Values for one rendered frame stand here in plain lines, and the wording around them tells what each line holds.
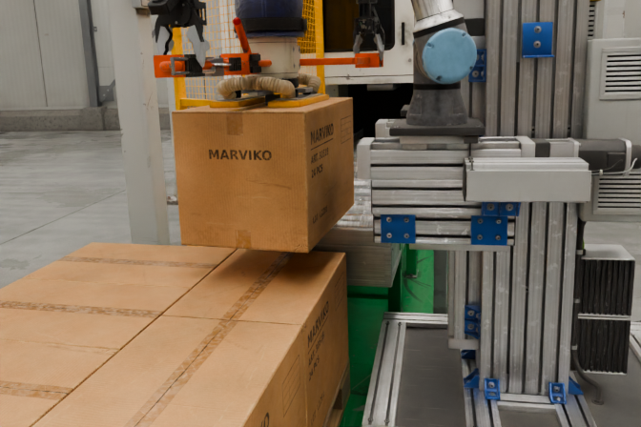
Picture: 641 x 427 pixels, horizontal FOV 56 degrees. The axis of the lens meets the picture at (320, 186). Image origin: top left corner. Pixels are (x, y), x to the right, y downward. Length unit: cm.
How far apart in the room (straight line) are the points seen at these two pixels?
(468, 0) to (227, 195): 86
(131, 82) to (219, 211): 151
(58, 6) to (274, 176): 1144
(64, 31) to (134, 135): 978
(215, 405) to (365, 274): 105
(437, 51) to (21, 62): 1240
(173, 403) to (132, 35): 218
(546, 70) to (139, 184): 216
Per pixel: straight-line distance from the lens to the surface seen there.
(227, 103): 187
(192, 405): 130
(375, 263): 219
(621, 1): 499
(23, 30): 1341
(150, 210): 325
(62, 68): 1297
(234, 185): 175
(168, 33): 145
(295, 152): 167
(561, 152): 157
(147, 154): 319
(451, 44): 136
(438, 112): 150
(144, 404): 133
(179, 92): 364
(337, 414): 221
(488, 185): 141
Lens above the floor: 120
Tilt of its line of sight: 12 degrees down
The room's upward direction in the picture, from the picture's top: 2 degrees counter-clockwise
